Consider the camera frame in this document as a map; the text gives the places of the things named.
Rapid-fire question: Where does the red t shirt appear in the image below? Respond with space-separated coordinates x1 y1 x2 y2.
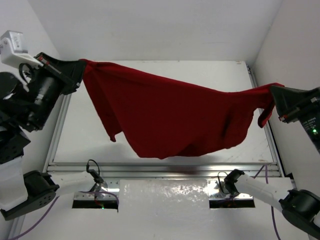
83 60 275 159

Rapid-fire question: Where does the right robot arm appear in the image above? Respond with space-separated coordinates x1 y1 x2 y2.
218 85 320 239

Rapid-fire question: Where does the white foam cover panel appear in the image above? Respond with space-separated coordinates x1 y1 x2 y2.
22 179 308 240

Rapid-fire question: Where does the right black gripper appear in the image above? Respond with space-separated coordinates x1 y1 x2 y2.
269 84 320 155

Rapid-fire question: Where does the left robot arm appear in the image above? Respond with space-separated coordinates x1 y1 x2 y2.
0 53 103 221

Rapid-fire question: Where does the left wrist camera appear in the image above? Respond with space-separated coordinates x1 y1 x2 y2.
0 30 43 69

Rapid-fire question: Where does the aluminium frame rail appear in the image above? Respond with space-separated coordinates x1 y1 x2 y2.
44 61 285 178

